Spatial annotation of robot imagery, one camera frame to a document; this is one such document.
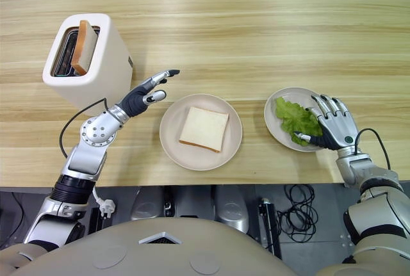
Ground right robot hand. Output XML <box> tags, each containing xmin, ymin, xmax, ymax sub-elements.
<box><xmin>293</xmin><ymin>94</ymin><xmax>359</xmax><ymax>152</ymax></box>

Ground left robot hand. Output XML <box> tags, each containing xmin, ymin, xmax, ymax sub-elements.
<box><xmin>117</xmin><ymin>69</ymin><xmax>181</xmax><ymax>118</ymax></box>

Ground green lettuce leaf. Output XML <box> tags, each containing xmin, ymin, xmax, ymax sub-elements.
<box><xmin>275</xmin><ymin>96</ymin><xmax>324</xmax><ymax>147</ymax></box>

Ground cream toaster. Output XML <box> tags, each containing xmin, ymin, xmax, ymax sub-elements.
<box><xmin>42</xmin><ymin>13</ymin><xmax>134</xmax><ymax>117</ymax></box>

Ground beige plate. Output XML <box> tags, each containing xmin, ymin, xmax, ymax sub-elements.
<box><xmin>159</xmin><ymin>93</ymin><xmax>243</xmax><ymax>172</ymax></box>
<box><xmin>263</xmin><ymin>87</ymin><xmax>347</xmax><ymax>153</ymax></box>

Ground bread slice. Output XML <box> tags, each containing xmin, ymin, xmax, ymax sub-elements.
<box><xmin>70</xmin><ymin>19</ymin><xmax>100</xmax><ymax>76</ymax></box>
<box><xmin>178</xmin><ymin>106</ymin><xmax>231</xmax><ymax>154</ymax></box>

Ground robot body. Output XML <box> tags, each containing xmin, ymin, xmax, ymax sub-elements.
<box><xmin>15</xmin><ymin>218</ymin><xmax>299</xmax><ymax>276</ymax></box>

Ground thin coiled black cable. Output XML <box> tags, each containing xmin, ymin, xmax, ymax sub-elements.
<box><xmin>276</xmin><ymin>184</ymin><xmax>320</xmax><ymax>244</ymax></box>

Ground white cord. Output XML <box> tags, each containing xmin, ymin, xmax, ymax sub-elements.
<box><xmin>92</xmin><ymin>185</ymin><xmax>117</xmax><ymax>220</ymax></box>

